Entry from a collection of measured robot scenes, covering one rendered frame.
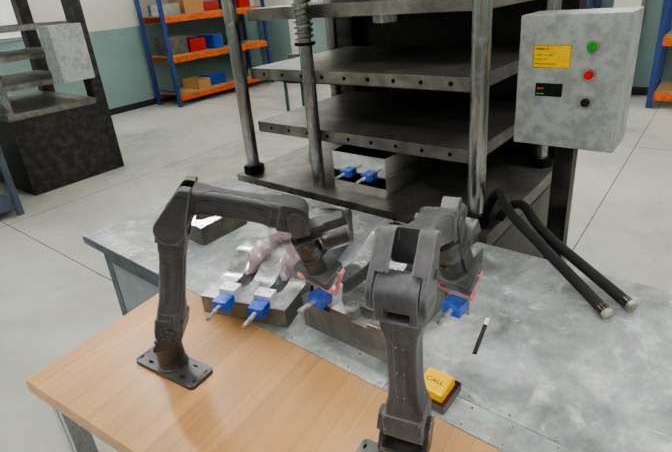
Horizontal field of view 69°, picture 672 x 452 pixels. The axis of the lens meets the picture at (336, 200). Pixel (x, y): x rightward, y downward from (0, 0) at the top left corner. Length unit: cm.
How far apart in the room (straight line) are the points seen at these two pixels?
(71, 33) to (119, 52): 372
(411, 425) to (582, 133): 111
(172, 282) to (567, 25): 128
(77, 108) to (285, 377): 468
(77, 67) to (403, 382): 481
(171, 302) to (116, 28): 802
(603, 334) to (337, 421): 66
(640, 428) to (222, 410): 81
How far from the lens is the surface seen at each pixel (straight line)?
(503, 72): 190
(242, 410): 113
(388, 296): 69
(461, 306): 110
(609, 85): 163
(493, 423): 107
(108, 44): 889
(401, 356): 76
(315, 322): 127
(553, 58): 166
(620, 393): 119
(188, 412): 116
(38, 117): 543
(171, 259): 108
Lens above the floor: 159
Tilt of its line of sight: 23 degrees down
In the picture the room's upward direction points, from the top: 5 degrees counter-clockwise
